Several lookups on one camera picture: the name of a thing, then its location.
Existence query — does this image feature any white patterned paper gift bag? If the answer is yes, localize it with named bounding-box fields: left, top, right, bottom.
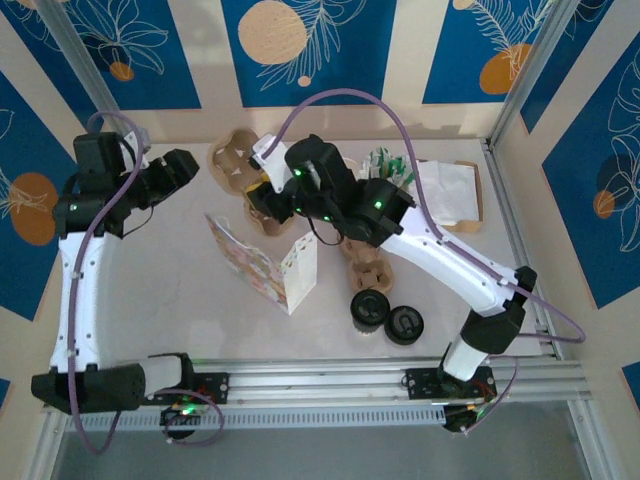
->
left=203, top=212, right=320, bottom=317

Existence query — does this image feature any brown cardboard cup carrier stack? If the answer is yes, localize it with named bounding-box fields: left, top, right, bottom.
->
left=338, top=237, right=396, bottom=295

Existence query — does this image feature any wooden napkin tray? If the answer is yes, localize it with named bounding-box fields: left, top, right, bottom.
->
left=413, top=159, right=485, bottom=236

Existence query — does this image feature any black controller box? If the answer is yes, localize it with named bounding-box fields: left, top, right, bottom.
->
left=442, top=403, right=481, bottom=436
left=159, top=405, right=201, bottom=441

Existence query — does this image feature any aluminium frame post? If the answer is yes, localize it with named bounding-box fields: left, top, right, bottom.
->
left=37, top=0, right=139, bottom=154
left=489, top=0, right=576, bottom=149

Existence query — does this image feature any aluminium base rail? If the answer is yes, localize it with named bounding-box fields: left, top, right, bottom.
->
left=49, top=355, right=586, bottom=409

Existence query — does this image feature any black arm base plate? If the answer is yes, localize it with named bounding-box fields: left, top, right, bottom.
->
left=404, top=367, right=496, bottom=401
left=192, top=372, right=231, bottom=405

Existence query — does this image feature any grey slotted cable duct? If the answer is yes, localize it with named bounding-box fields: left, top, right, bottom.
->
left=64, top=407, right=446, bottom=431

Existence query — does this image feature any aluminium side rail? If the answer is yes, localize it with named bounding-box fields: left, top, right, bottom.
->
left=482, top=139, right=566, bottom=359

